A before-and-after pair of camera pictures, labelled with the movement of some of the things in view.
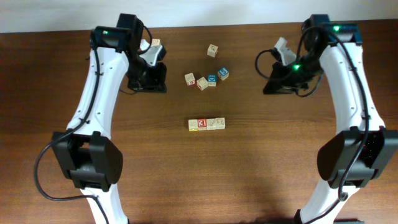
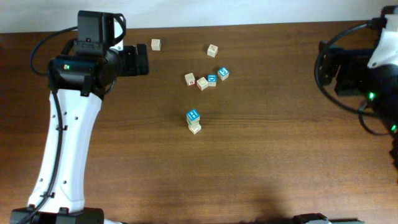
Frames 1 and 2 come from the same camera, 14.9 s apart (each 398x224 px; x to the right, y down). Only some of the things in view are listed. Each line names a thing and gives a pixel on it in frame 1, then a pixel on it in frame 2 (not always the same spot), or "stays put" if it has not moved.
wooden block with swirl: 220,123 → 194,128
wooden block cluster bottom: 211,124 → 193,118
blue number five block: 223,73 stays put
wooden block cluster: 189,79 stays put
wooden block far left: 155,42 stays put
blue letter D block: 211,80 stays put
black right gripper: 278,81 → 348,63
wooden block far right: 212,50 stays put
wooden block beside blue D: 202,83 stays put
